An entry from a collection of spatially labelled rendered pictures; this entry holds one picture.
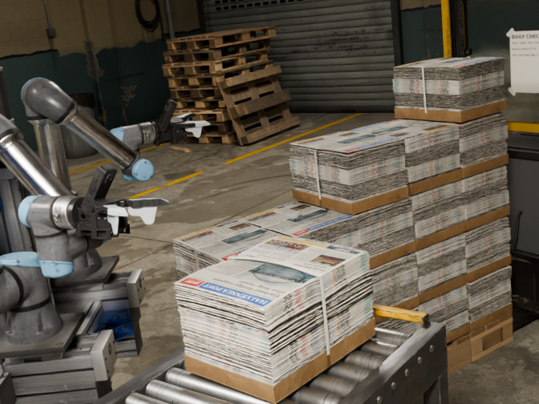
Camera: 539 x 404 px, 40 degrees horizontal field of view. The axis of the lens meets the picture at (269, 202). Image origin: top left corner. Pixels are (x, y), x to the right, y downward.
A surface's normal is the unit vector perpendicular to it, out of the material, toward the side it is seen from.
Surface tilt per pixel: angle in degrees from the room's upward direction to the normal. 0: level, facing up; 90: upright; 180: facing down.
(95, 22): 90
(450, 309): 89
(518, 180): 90
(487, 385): 0
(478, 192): 90
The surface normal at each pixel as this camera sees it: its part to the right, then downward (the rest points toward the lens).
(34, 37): 0.79, 0.07
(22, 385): 0.00, 0.26
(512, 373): -0.11, -0.96
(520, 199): -0.81, 0.24
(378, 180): 0.55, 0.16
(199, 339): -0.66, 0.27
